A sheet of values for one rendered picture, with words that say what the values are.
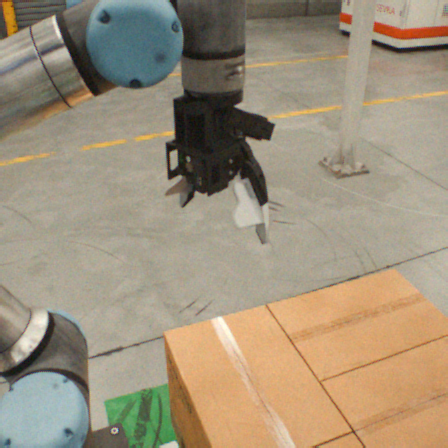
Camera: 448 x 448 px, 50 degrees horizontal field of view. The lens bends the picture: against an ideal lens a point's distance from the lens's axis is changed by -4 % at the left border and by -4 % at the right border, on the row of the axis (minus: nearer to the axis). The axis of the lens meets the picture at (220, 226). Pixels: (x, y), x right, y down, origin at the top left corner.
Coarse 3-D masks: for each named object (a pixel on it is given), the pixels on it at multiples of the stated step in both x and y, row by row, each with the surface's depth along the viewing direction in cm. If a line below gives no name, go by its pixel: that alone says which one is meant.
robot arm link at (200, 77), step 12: (192, 60) 54; (204, 60) 60; (216, 60) 61; (228, 60) 54; (240, 60) 55; (192, 72) 55; (204, 72) 54; (216, 72) 54; (228, 72) 55; (240, 72) 55; (192, 84) 56; (204, 84) 55; (216, 84) 55; (228, 84) 55; (240, 84) 57; (216, 96) 56
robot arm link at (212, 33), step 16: (192, 0) 49; (208, 0) 50; (224, 0) 50; (240, 0) 51; (192, 16) 50; (208, 16) 51; (224, 16) 51; (240, 16) 52; (192, 32) 52; (208, 32) 52; (224, 32) 52; (240, 32) 53; (192, 48) 53; (208, 48) 53; (224, 48) 53; (240, 48) 54
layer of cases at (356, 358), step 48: (336, 288) 193; (384, 288) 193; (192, 336) 172; (240, 336) 172; (288, 336) 172; (336, 336) 171; (384, 336) 171; (432, 336) 170; (192, 384) 154; (240, 384) 154; (288, 384) 154; (336, 384) 154; (384, 384) 153; (432, 384) 153; (192, 432) 160; (240, 432) 139; (288, 432) 139; (336, 432) 139; (384, 432) 138; (432, 432) 138
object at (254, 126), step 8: (232, 112) 60; (240, 112) 62; (232, 120) 61; (240, 120) 62; (248, 120) 63; (256, 120) 65; (264, 120) 66; (240, 128) 63; (248, 128) 64; (256, 128) 65; (264, 128) 67; (272, 128) 68; (248, 136) 68; (256, 136) 67; (264, 136) 67
